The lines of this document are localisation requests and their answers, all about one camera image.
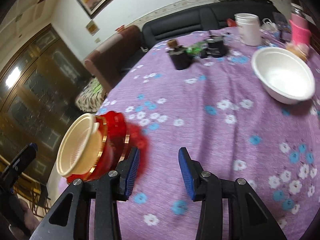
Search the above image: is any red plastic bag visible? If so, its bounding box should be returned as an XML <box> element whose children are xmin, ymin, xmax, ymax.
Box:
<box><xmin>226</xmin><ymin>18</ymin><xmax>237</xmax><ymax>27</ymax></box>

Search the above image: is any dark wooden cabinet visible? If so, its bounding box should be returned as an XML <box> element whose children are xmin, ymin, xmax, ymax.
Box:
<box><xmin>1</xmin><ymin>25</ymin><xmax>91</xmax><ymax>185</ymax></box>

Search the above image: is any brown fabric armchair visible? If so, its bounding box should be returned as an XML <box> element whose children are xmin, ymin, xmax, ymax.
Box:
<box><xmin>84</xmin><ymin>25</ymin><xmax>145</xmax><ymax>92</ymax></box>

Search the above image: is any yellow snack packet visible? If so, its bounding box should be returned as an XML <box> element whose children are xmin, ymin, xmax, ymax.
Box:
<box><xmin>285</xmin><ymin>42</ymin><xmax>310</xmax><ymax>62</ymax></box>

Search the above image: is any small wooden cylinder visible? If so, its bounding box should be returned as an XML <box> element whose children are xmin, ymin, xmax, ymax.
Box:
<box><xmin>167</xmin><ymin>39</ymin><xmax>178</xmax><ymax>49</ymax></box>

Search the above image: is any beige plastic bowl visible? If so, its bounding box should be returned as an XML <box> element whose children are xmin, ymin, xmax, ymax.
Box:
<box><xmin>56</xmin><ymin>113</ymin><xmax>103</xmax><ymax>178</ymax></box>

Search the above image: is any gold wall plaque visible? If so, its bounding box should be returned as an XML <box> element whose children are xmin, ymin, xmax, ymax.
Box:
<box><xmin>86</xmin><ymin>20</ymin><xmax>100</xmax><ymax>36</ymax></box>

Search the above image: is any black round device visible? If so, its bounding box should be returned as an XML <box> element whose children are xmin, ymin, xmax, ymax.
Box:
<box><xmin>204</xmin><ymin>36</ymin><xmax>228</xmax><ymax>58</ymax></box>

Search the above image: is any green item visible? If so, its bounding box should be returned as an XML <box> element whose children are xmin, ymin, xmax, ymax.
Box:
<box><xmin>187</xmin><ymin>41</ymin><xmax>207</xmax><ymax>56</ymax></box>

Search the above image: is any red glass plate gold rim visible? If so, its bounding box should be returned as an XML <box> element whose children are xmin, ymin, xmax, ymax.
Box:
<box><xmin>66</xmin><ymin>111</ymin><xmax>127</xmax><ymax>184</ymax></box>

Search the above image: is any patterned blanket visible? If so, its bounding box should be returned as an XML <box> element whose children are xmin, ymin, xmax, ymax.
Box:
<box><xmin>75</xmin><ymin>77</ymin><xmax>107</xmax><ymax>113</ymax></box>

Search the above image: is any pink bottle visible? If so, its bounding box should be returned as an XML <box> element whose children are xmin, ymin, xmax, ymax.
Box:
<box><xmin>290</xmin><ymin>12</ymin><xmax>311</xmax><ymax>46</ymax></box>

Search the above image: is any black leather sofa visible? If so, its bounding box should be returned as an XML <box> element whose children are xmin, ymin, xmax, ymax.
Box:
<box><xmin>140</xmin><ymin>0</ymin><xmax>279</xmax><ymax>49</ymax></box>

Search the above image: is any white foam bowl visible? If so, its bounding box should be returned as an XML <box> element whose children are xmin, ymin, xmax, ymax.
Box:
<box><xmin>251</xmin><ymin>47</ymin><xmax>316</xmax><ymax>105</ymax></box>

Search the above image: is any purple floral tablecloth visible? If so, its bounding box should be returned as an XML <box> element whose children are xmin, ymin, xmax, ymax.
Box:
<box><xmin>98</xmin><ymin>28</ymin><xmax>319</xmax><ymax>239</ymax></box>

